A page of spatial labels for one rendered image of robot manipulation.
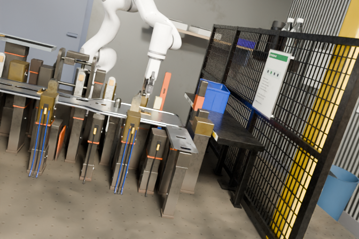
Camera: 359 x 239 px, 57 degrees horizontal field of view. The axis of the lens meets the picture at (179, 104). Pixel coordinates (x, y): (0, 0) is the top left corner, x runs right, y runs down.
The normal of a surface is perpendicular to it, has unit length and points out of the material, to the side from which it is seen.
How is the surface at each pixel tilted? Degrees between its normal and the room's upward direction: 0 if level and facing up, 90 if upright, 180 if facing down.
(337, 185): 95
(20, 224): 0
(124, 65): 90
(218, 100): 90
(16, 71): 90
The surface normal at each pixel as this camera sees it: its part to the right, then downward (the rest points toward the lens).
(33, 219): 0.25, -0.94
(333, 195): -0.25, 0.24
